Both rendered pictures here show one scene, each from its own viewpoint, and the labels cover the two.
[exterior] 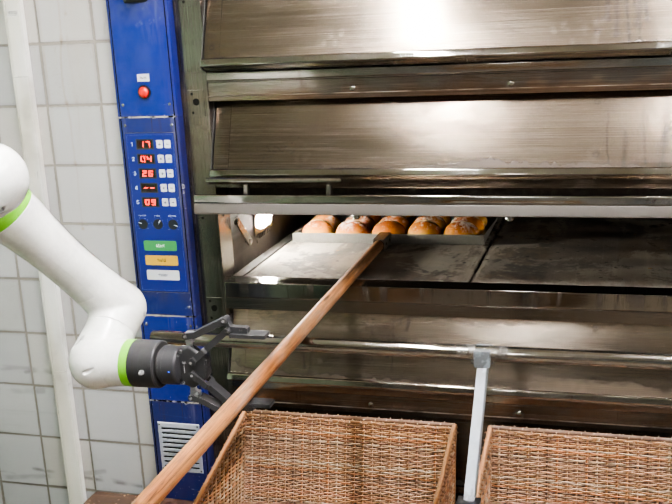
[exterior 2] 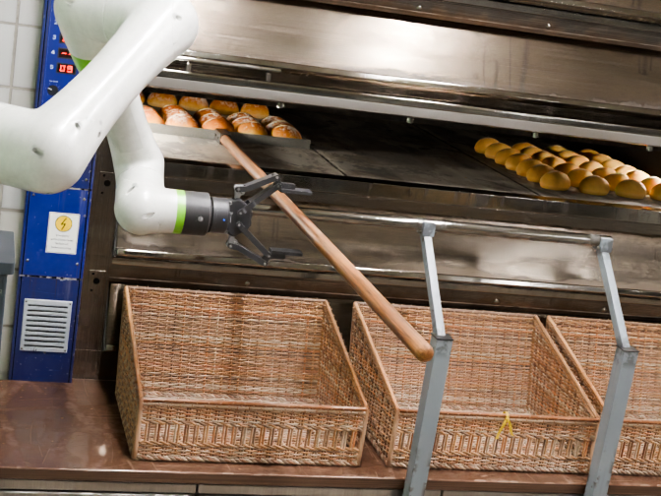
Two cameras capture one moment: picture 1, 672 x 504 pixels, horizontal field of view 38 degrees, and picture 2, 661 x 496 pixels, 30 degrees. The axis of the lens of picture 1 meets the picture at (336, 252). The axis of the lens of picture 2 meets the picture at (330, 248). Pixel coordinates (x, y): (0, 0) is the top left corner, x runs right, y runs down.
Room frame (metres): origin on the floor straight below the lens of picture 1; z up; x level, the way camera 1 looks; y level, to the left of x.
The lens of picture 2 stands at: (-0.47, 1.54, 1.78)
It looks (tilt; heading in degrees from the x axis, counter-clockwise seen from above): 14 degrees down; 326
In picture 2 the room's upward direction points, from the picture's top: 9 degrees clockwise
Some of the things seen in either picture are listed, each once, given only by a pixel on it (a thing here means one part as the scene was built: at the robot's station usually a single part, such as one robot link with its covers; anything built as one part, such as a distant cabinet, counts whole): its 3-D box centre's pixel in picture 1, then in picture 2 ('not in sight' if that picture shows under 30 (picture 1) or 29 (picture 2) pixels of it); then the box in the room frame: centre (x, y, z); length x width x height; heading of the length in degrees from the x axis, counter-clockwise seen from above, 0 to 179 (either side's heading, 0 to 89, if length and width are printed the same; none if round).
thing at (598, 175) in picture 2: not in sight; (573, 167); (2.38, -1.26, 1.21); 0.61 x 0.48 x 0.06; 163
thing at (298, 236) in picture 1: (399, 223); (209, 123); (2.86, -0.19, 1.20); 0.55 x 0.36 x 0.03; 74
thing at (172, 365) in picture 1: (186, 365); (229, 216); (1.77, 0.30, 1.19); 0.09 x 0.07 x 0.08; 74
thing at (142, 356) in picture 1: (152, 362); (195, 213); (1.80, 0.37, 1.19); 0.12 x 0.06 x 0.09; 164
